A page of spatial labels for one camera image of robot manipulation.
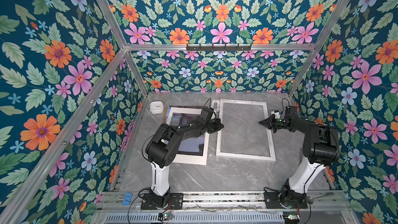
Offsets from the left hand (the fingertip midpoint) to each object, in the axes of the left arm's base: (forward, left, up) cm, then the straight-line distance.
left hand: (227, 122), depth 91 cm
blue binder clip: (-35, +54, -10) cm, 65 cm away
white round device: (+20, +47, -7) cm, 52 cm away
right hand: (+1, -21, -3) cm, 21 cm away
